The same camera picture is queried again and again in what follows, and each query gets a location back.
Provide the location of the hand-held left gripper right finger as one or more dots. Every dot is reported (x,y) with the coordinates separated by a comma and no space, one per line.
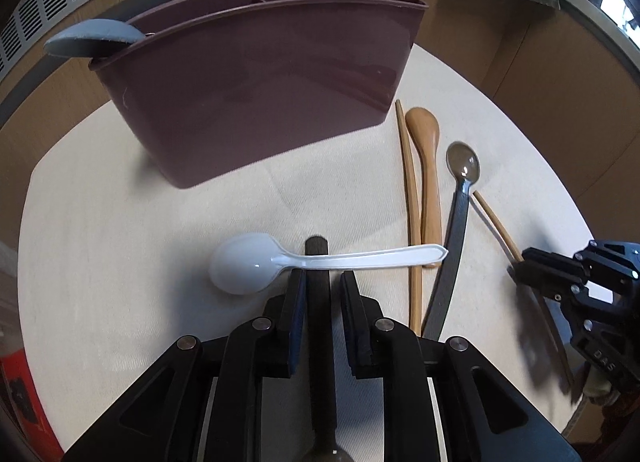
(356,327)

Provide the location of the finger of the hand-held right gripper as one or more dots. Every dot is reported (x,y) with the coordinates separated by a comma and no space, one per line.
(612,264)
(547,269)

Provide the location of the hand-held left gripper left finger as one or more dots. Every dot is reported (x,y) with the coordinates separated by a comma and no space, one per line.
(298,322)

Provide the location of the wooden chopstick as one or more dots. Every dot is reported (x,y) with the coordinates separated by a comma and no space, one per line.
(410,192)
(495,222)

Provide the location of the white plastic spoon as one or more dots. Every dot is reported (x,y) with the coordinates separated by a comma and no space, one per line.
(240,262)

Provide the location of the wooden spoon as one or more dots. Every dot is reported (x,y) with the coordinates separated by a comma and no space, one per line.
(430,192)

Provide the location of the maroon plastic utensil holder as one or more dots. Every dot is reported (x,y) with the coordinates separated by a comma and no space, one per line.
(250,92)

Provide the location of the blue-grey rice spoon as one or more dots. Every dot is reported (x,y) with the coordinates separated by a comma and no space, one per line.
(90,37)

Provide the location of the person's right hand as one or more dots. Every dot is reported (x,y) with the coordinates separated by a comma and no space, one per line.
(597,388)

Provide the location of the white fringed tablecloth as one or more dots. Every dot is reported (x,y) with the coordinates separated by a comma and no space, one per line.
(150,267)

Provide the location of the red floor mat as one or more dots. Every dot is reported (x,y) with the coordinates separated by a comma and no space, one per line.
(22,392)

